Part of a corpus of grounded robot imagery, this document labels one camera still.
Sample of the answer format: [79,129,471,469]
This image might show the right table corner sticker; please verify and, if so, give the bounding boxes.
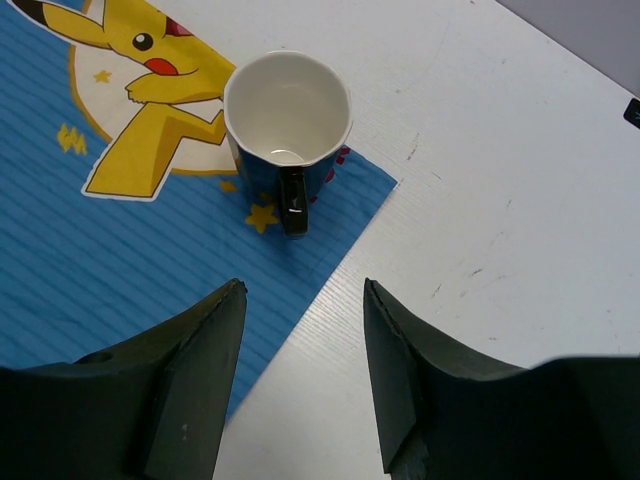
[623,98,640,128]

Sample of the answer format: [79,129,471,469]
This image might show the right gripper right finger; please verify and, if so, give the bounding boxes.
[363,280,639,479]

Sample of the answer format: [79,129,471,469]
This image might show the dark blue mug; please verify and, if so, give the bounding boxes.
[223,50,353,237]

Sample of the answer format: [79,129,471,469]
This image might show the blue Pikachu placemat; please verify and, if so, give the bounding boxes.
[1,3,396,410]

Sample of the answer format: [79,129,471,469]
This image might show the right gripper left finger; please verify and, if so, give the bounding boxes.
[1,279,247,479]

